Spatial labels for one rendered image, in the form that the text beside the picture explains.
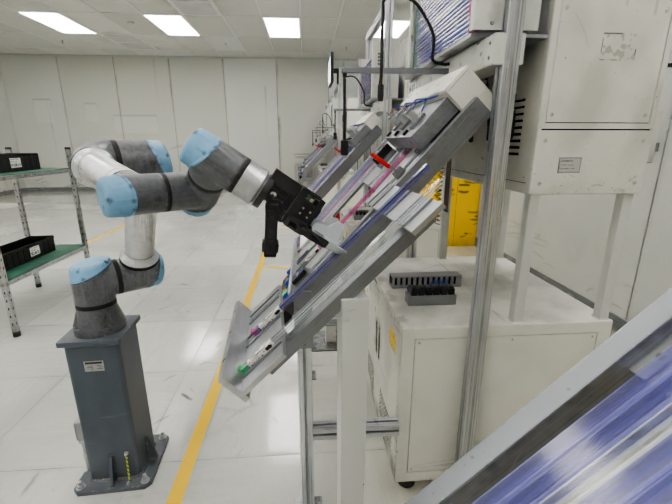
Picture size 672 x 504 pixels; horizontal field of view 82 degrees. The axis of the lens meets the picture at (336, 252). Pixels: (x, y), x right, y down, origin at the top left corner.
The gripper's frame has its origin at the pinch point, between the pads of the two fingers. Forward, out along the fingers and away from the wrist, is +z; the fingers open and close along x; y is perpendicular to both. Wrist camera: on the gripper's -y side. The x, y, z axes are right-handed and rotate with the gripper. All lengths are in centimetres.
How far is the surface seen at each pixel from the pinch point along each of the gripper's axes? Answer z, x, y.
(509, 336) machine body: 64, 18, 4
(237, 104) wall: -132, 914, 39
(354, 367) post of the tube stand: 17.4, -3.1, -19.5
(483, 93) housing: 14, 21, 51
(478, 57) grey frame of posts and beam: 8, 22, 57
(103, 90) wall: -390, 939, -107
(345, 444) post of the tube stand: 27.4, -3.1, -37.3
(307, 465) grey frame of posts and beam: 37, 20, -64
